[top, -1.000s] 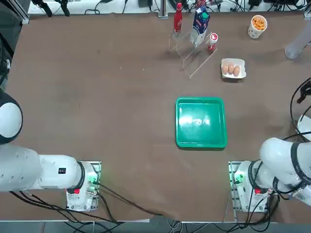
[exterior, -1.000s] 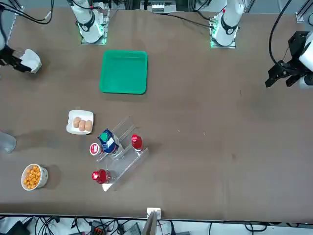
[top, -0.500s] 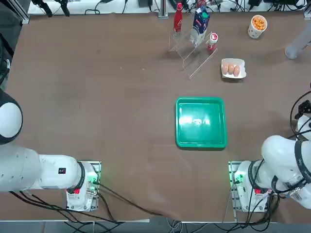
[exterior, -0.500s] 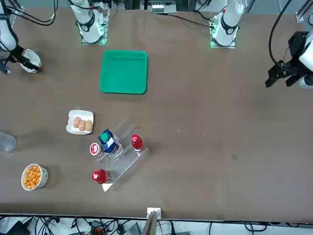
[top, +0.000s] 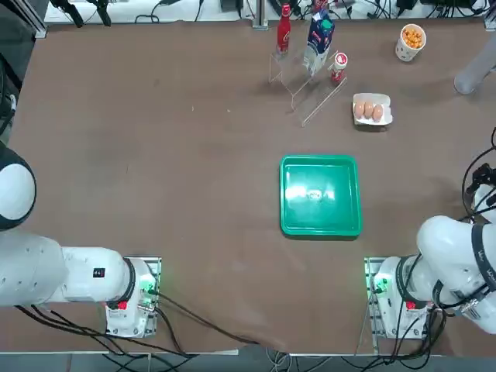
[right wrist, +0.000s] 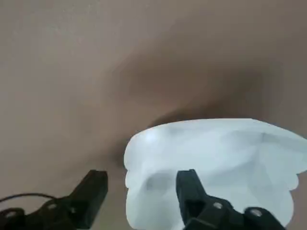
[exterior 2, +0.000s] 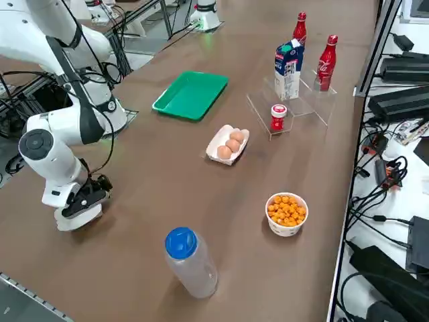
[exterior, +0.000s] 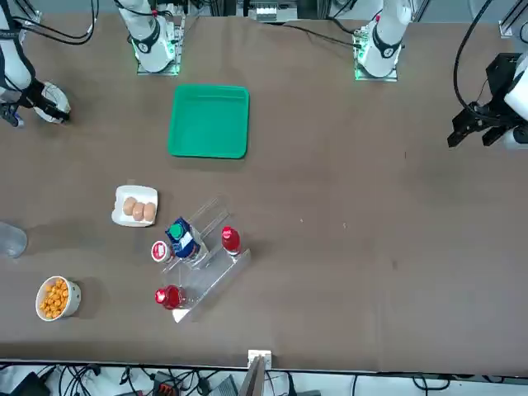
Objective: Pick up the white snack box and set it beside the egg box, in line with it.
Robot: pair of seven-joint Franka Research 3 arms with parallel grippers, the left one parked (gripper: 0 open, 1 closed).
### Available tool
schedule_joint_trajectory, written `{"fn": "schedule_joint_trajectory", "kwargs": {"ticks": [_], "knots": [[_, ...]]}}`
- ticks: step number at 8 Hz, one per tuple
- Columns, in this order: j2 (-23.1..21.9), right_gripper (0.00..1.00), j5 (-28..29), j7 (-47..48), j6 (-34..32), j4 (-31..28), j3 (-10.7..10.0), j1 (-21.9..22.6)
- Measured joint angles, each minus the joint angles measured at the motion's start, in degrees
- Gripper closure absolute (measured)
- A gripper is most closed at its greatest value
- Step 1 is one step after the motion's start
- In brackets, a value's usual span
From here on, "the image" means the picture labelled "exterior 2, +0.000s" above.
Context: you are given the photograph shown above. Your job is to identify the aluminium edge rail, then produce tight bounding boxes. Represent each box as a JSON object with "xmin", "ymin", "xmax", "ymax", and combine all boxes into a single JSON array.
[{"xmin": 0, "ymin": 270, "xmax": 73, "ymax": 322}]

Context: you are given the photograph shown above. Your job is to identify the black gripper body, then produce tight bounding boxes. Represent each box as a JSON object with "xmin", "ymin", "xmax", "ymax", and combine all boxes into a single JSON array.
[{"xmin": 61, "ymin": 174, "xmax": 113, "ymax": 217}]

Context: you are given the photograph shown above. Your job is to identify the white paper snack bowl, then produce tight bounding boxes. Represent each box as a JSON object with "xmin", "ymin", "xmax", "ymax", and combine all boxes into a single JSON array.
[{"xmin": 265, "ymin": 192, "xmax": 309, "ymax": 237}]

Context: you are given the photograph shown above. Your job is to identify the flat black box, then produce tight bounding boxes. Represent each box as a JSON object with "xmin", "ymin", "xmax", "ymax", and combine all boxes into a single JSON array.
[{"xmin": 404, "ymin": 215, "xmax": 429, "ymax": 274}]

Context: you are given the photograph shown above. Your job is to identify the aluminium profile rail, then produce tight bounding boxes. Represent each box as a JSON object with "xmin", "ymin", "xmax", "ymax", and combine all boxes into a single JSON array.
[{"xmin": 354, "ymin": 0, "xmax": 403, "ymax": 98}]

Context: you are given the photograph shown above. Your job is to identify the blue white milk carton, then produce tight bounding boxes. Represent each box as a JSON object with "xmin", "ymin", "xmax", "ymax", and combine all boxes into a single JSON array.
[{"xmin": 273, "ymin": 38, "xmax": 305, "ymax": 101}]

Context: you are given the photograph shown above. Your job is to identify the orange snack balls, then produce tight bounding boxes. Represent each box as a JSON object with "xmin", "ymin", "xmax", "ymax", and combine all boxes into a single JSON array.
[{"xmin": 267, "ymin": 194, "xmax": 306, "ymax": 225}]

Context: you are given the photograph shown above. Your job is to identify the white egg box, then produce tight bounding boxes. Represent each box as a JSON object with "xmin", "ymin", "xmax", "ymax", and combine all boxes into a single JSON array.
[{"xmin": 205, "ymin": 124, "xmax": 251, "ymax": 166}]

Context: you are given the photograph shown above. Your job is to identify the red cola bottle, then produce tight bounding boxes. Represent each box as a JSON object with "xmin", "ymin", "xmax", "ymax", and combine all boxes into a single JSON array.
[
  {"xmin": 314, "ymin": 34, "xmax": 339, "ymax": 92},
  {"xmin": 292, "ymin": 11, "xmax": 308, "ymax": 48}
]

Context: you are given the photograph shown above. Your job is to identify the printed paper leaflet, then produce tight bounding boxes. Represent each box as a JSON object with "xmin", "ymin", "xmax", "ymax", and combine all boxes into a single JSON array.
[{"xmin": 395, "ymin": 117, "xmax": 429, "ymax": 147}]

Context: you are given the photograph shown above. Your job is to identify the clear acrylic step shelf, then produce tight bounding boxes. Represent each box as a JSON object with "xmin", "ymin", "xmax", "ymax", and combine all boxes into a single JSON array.
[{"xmin": 246, "ymin": 68, "xmax": 338, "ymax": 141}]

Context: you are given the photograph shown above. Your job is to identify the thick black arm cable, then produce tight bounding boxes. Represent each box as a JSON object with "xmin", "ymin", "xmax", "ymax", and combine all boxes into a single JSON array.
[{"xmin": 45, "ymin": 0, "xmax": 105, "ymax": 146}]

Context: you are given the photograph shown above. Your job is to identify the clear bottle blue lid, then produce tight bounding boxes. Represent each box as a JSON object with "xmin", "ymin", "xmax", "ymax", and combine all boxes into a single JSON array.
[{"xmin": 164, "ymin": 227, "xmax": 219, "ymax": 299}]

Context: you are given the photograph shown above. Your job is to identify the long black power brick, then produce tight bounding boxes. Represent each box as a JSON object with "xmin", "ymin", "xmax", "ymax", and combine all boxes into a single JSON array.
[
  {"xmin": 380, "ymin": 56, "xmax": 429, "ymax": 84},
  {"xmin": 367, "ymin": 86, "xmax": 429, "ymax": 123}
]

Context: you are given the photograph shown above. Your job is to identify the small black adapter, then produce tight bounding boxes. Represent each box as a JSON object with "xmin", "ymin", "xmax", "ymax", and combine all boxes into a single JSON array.
[{"xmin": 391, "ymin": 32, "xmax": 415, "ymax": 51}]

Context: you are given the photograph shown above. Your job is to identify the green plastic tray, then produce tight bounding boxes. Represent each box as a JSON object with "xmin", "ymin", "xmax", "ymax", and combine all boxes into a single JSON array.
[{"xmin": 151, "ymin": 70, "xmax": 230, "ymax": 121}]

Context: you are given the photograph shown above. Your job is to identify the black orange power strip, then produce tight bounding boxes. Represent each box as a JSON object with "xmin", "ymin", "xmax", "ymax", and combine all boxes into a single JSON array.
[{"xmin": 374, "ymin": 157, "xmax": 403, "ymax": 191}]

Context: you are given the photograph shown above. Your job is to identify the red lid jar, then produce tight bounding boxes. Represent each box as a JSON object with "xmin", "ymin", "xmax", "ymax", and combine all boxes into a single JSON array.
[{"xmin": 269, "ymin": 103, "xmax": 288, "ymax": 131}]

